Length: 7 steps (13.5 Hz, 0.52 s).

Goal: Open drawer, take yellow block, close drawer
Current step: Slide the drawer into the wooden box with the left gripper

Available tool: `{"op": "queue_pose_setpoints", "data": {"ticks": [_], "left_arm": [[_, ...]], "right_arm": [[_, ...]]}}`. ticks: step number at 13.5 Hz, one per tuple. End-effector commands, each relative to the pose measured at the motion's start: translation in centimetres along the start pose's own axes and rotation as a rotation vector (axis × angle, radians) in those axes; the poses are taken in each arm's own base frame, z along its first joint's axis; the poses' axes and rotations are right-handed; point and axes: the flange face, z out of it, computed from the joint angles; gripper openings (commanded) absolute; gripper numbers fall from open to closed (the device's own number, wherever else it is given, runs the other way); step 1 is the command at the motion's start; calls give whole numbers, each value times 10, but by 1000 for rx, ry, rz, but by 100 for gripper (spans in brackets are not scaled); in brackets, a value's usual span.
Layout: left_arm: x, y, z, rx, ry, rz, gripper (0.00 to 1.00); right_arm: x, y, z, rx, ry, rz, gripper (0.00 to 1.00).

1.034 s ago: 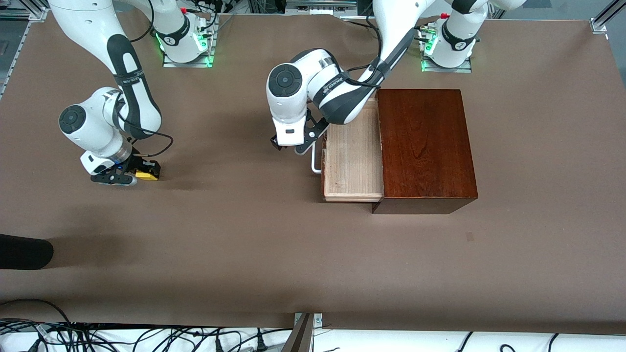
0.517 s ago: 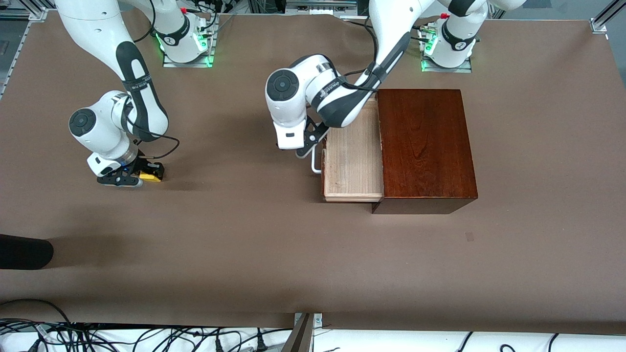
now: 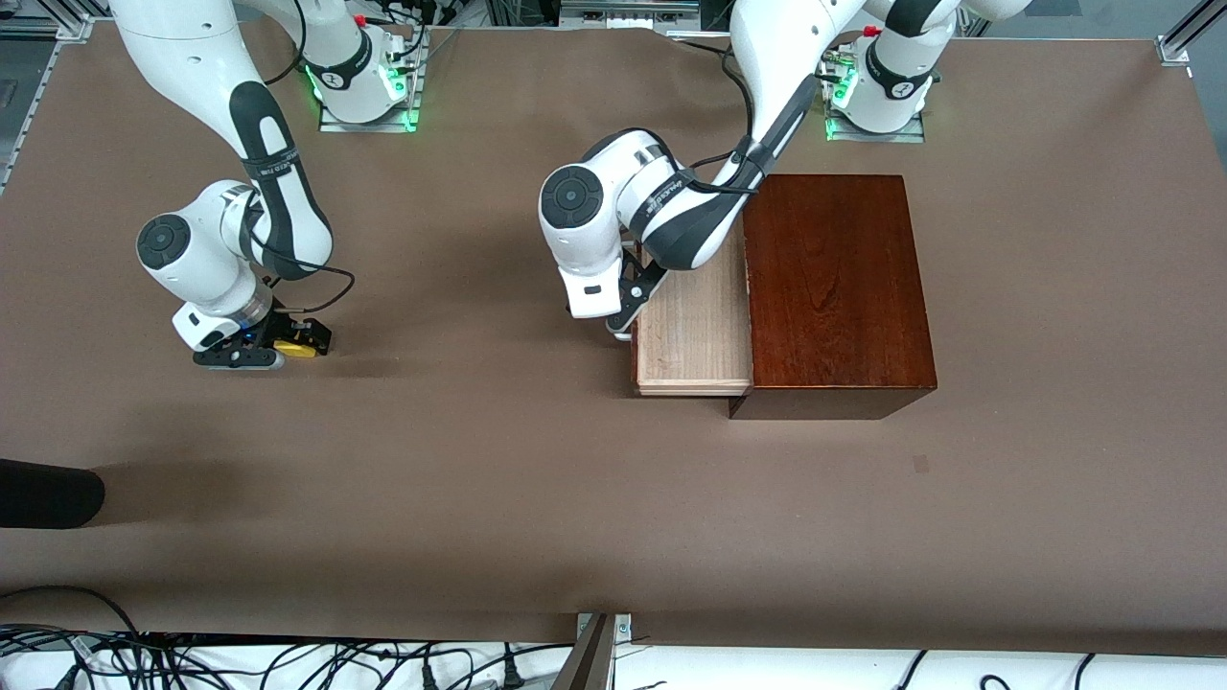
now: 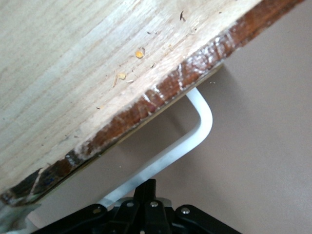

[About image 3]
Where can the black cylinder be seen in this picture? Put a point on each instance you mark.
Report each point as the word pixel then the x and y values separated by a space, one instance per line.
pixel 48 494

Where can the silver device box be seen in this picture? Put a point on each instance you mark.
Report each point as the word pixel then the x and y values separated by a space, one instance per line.
pixel 628 11

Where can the grey metal bracket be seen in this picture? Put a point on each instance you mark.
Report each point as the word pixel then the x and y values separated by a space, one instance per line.
pixel 590 661

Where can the yellow block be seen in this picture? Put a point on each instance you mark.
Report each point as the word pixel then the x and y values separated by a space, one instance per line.
pixel 292 351

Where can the dark brown wooden cabinet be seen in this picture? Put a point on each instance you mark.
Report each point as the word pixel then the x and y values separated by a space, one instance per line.
pixel 834 278

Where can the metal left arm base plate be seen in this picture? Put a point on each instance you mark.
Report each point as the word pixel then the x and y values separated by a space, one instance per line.
pixel 877 136

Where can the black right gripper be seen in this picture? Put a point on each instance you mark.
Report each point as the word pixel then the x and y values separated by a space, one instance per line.
pixel 285 328

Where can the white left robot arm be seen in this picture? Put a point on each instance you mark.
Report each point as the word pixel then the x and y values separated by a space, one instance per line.
pixel 585 230

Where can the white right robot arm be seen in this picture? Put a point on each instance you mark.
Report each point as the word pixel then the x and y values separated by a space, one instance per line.
pixel 192 259

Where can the aluminium frame profile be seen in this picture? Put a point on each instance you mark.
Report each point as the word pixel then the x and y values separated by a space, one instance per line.
pixel 72 27

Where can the aluminium frame corner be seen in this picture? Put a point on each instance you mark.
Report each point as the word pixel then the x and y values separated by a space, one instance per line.
pixel 1174 43

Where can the aluminium table edge rail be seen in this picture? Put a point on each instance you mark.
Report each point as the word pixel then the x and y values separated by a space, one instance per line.
pixel 34 105

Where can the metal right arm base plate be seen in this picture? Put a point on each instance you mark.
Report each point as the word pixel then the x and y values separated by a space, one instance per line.
pixel 369 125

